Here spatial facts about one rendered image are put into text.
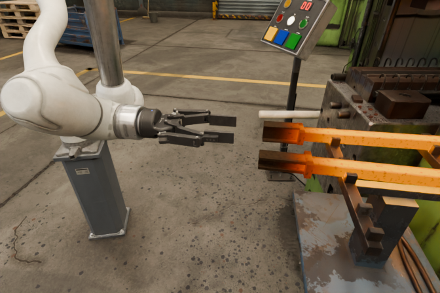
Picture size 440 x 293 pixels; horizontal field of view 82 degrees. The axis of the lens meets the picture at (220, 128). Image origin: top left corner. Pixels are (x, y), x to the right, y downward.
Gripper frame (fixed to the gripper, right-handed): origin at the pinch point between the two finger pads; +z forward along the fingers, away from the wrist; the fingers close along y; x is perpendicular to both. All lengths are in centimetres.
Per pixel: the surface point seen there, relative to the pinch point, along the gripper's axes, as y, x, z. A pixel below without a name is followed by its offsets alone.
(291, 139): 0.6, -1.5, 16.3
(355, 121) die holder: -28, -11, 42
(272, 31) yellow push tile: -100, 4, 16
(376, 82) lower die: -35, 1, 48
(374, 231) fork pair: 26.4, 0.9, 24.9
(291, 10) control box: -100, 15, 25
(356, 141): 1.4, -0.2, 30.6
